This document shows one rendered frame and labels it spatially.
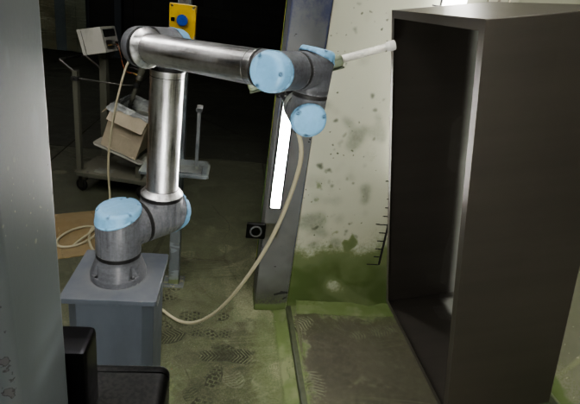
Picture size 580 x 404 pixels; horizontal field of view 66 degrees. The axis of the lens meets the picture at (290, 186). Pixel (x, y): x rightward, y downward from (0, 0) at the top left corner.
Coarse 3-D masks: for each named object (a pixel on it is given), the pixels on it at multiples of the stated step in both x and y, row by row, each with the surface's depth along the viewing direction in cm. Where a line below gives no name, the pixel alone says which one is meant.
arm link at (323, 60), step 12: (300, 48) 108; (312, 48) 105; (312, 60) 104; (324, 60) 106; (324, 72) 107; (312, 84) 106; (324, 84) 109; (300, 96) 110; (312, 96) 110; (324, 96) 111
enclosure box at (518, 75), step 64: (448, 64) 158; (512, 64) 98; (576, 64) 100; (448, 128) 168; (512, 128) 104; (576, 128) 106; (448, 192) 178; (512, 192) 111; (576, 192) 114; (448, 256) 191; (512, 256) 119; (576, 256) 122; (448, 320) 183; (512, 320) 129; (448, 384) 137; (512, 384) 139
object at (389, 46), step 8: (392, 40) 141; (368, 48) 141; (376, 48) 140; (384, 48) 141; (392, 48) 141; (336, 56) 139; (344, 56) 140; (352, 56) 140; (360, 56) 141; (336, 64) 139; (256, 88) 140
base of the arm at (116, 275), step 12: (96, 264) 152; (108, 264) 150; (120, 264) 150; (132, 264) 153; (144, 264) 160; (96, 276) 153; (108, 276) 150; (120, 276) 151; (132, 276) 155; (144, 276) 159; (108, 288) 151; (120, 288) 152
